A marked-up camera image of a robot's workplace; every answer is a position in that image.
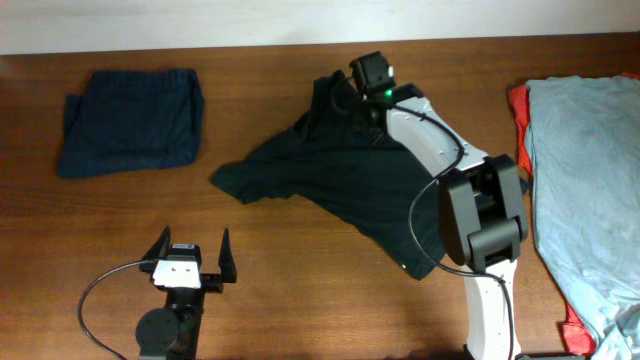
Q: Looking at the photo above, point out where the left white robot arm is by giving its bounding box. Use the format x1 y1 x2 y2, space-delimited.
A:
135 228 237 360

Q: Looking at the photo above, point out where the red garment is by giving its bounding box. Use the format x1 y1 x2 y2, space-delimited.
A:
508 72 640 357

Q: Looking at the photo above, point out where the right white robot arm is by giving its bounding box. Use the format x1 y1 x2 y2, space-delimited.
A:
357 82 528 360

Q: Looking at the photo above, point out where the folded navy blue garment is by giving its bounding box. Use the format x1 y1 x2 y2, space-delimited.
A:
57 69 205 179

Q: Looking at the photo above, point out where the dark green t-shirt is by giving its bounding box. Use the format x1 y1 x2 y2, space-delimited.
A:
211 70 445 280

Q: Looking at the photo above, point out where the light blue t-shirt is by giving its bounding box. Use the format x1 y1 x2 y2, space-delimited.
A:
524 75 640 360

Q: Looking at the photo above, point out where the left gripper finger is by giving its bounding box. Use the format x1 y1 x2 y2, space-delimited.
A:
141 226 171 261
218 228 237 283

